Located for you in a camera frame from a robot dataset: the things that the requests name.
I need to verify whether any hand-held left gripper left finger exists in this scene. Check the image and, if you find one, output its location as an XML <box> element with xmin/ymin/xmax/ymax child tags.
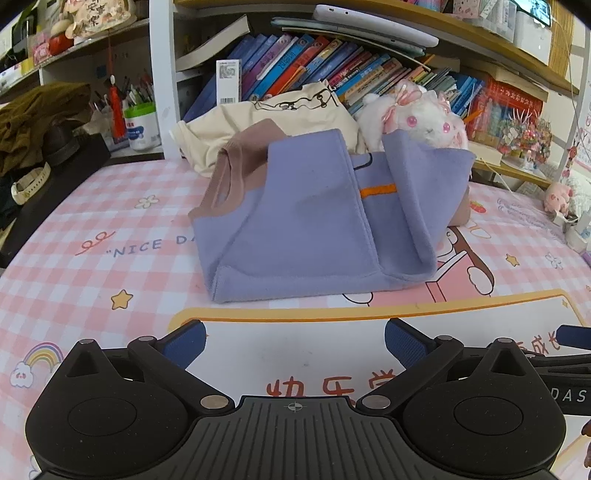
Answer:
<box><xmin>59</xmin><ymin>320</ymin><xmax>235</xmax><ymax>415</ymax></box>

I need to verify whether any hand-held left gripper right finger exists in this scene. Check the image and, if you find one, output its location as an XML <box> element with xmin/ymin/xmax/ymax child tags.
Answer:
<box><xmin>356</xmin><ymin>318</ymin><xmax>534</xmax><ymax>415</ymax></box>

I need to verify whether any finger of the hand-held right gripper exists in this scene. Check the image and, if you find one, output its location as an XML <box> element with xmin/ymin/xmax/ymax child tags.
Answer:
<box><xmin>556</xmin><ymin>324</ymin><xmax>591</xmax><ymax>347</ymax></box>

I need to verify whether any purple and brown sweater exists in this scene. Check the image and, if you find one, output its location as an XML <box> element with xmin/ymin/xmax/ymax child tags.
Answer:
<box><xmin>188</xmin><ymin>119</ymin><xmax>477</xmax><ymax>304</ymax></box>

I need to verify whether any pink pig plush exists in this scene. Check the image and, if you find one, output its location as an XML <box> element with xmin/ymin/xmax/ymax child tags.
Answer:
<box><xmin>544</xmin><ymin>181</ymin><xmax>574</xmax><ymax>217</ymax></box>

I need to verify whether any black case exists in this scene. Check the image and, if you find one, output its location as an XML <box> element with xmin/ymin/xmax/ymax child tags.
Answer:
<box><xmin>0</xmin><ymin>134</ymin><xmax>112</xmax><ymax>268</ymax></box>

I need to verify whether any white pen holder cup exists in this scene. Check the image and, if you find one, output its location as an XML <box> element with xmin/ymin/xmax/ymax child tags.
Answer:
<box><xmin>124</xmin><ymin>102</ymin><xmax>162</xmax><ymax>151</ymax></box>

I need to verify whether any cream printed shirt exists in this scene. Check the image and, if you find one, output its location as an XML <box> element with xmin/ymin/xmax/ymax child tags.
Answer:
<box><xmin>170</xmin><ymin>79</ymin><xmax>370</xmax><ymax>177</ymax></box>

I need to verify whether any white plush rabbit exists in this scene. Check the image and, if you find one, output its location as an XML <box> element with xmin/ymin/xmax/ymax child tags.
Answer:
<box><xmin>355</xmin><ymin>79</ymin><xmax>469</xmax><ymax>153</ymax></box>

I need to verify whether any cream wristwatch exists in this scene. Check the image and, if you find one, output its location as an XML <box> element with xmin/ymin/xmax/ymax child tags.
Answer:
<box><xmin>11</xmin><ymin>161</ymin><xmax>51</xmax><ymax>205</ymax></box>

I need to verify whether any red printed box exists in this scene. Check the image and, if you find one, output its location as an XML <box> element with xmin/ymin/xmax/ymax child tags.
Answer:
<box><xmin>466</xmin><ymin>76</ymin><xmax>555</xmax><ymax>158</ymax></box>

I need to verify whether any red tassel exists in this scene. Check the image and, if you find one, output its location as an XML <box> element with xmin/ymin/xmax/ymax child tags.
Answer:
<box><xmin>107</xmin><ymin>28</ymin><xmax>127</xmax><ymax>144</ymax></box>

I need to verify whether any bunch of pens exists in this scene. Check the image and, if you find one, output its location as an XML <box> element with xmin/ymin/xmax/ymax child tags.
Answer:
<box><xmin>90</xmin><ymin>71</ymin><xmax>155</xmax><ymax>112</ymax></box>

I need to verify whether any white barcode box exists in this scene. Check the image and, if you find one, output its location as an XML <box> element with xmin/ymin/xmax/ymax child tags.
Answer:
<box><xmin>216</xmin><ymin>58</ymin><xmax>243</xmax><ymax>105</ymax></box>

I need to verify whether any olive green cloth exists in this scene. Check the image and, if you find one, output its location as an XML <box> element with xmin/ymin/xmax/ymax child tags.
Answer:
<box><xmin>0</xmin><ymin>82</ymin><xmax>92</xmax><ymax>176</ymax></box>

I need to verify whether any wooden and white bookshelf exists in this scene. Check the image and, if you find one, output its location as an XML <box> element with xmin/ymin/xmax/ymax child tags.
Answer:
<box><xmin>0</xmin><ymin>0</ymin><xmax>591</xmax><ymax>185</ymax></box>

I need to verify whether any row of colourful books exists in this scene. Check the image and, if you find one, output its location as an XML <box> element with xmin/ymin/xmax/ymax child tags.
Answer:
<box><xmin>185</xmin><ymin>32</ymin><xmax>485</xmax><ymax>121</ymax></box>

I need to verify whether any white tablet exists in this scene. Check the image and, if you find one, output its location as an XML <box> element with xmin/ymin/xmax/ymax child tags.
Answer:
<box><xmin>314</xmin><ymin>4</ymin><xmax>439</xmax><ymax>48</ymax></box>

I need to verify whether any cream plush toy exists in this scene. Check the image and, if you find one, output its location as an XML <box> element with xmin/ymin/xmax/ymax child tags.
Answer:
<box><xmin>51</xmin><ymin>0</ymin><xmax>137</xmax><ymax>40</ymax></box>

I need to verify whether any white cable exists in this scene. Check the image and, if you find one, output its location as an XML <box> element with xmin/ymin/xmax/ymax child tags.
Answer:
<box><xmin>551</xmin><ymin>14</ymin><xmax>583</xmax><ymax>185</ymax></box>

